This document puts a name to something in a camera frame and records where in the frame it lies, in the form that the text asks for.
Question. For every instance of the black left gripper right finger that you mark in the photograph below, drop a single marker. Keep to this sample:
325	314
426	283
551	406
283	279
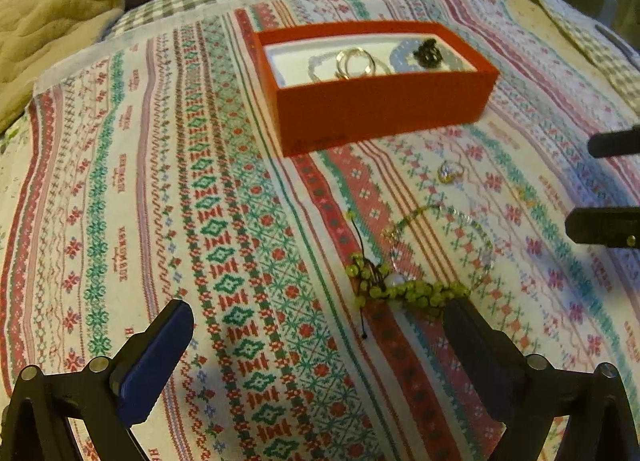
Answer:
494	365

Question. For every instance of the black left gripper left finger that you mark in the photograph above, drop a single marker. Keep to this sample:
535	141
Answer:
145	363

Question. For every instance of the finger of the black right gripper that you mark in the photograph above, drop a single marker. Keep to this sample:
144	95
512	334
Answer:
610	227
615	144

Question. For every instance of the black hair claw clip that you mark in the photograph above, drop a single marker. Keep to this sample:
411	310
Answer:
428	54

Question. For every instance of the gold hoop rings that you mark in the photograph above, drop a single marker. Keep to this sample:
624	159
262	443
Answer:
355	63

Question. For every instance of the patterned cross-stitch cloth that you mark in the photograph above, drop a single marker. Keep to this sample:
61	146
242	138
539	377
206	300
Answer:
152	173

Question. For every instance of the red cardboard box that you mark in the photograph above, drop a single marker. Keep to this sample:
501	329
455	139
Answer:
328	85

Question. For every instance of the beige quilted blanket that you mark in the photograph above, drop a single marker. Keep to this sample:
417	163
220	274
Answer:
37	34

